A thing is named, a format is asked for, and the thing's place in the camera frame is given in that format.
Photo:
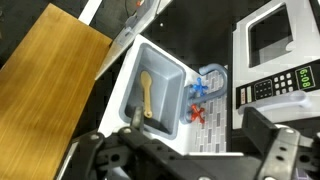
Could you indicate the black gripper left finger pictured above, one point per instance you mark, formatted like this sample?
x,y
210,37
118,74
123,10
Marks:
x,y
86,153

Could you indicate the wooden spoon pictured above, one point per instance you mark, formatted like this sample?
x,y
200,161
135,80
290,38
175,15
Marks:
x,y
146,93

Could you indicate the grey toy microwave door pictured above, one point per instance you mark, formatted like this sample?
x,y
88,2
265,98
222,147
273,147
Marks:
x,y
266,71

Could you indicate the grey sink basin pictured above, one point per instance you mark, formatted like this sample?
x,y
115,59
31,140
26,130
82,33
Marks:
x,y
163,76

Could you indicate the red tap knob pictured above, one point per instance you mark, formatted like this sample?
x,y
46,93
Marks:
x,y
198,114

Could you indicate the toy play kitchen unit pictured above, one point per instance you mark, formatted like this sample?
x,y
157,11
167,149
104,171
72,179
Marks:
x,y
213,133

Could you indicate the wooden floor board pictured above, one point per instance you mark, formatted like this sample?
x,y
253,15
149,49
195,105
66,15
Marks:
x,y
50,83

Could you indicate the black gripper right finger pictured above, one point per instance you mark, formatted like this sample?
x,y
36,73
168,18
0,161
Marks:
x,y
280,150

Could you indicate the blue tap knob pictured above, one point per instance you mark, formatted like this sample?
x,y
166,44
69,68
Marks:
x,y
199,87

